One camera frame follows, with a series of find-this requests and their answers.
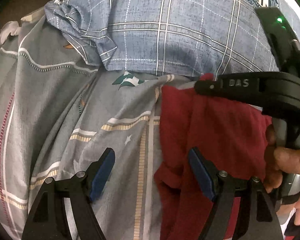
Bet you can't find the dark red garment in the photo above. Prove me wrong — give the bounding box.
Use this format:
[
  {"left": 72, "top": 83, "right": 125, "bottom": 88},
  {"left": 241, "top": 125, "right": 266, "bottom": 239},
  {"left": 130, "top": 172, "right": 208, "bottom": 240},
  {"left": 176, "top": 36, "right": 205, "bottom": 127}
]
[{"left": 154, "top": 85, "right": 271, "bottom": 239}]

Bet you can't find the person's right hand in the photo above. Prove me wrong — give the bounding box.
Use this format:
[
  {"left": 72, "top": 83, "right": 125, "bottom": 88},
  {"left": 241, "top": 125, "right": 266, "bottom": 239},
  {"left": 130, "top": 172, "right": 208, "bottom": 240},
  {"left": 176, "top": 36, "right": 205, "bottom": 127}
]
[{"left": 263, "top": 125, "right": 300, "bottom": 226}]

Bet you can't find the blue plaid pillow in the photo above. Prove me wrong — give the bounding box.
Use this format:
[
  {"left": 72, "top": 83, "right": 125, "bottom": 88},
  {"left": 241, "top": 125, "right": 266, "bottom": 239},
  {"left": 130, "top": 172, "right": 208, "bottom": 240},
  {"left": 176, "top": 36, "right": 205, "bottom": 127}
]
[{"left": 44, "top": 0, "right": 300, "bottom": 81}]

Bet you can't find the grey patterned bed sheet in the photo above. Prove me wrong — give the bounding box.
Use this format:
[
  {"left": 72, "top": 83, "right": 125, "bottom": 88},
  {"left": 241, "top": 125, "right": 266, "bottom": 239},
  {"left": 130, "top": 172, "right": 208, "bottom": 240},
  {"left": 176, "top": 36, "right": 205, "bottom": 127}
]
[{"left": 0, "top": 7, "right": 193, "bottom": 239}]

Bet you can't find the white crumpled cloth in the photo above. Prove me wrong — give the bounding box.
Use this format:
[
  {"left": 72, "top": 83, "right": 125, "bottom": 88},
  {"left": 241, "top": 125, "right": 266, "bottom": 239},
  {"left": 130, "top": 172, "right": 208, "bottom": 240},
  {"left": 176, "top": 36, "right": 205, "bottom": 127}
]
[{"left": 0, "top": 21, "right": 21, "bottom": 47}]

